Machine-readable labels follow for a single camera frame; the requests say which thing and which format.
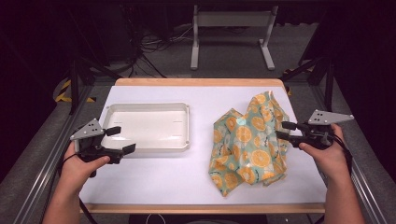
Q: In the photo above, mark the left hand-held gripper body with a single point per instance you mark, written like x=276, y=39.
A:
x=88, y=130

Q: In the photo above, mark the white table mat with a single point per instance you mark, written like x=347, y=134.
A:
x=162, y=177

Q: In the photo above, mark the wooden table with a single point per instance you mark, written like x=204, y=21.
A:
x=199, y=82

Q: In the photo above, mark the black tripod stand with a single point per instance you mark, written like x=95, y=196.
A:
x=328, y=84
x=74, y=84

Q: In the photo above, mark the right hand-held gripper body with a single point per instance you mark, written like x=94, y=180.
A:
x=323, y=117

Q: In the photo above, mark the person's right hand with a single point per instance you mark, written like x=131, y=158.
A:
x=331, y=161

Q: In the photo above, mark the person's left hand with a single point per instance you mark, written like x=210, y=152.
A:
x=74, y=171

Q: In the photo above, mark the orange slice print cloth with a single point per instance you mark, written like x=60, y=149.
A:
x=249, y=149

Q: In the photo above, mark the aluminium frame rail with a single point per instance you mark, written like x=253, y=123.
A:
x=367, y=193
x=46, y=171

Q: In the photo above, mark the white plastic tray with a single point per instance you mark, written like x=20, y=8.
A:
x=149, y=127

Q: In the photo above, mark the grey metal stand frame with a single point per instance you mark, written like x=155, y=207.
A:
x=233, y=18

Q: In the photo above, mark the yellow black hazard tape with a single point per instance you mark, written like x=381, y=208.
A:
x=63, y=93

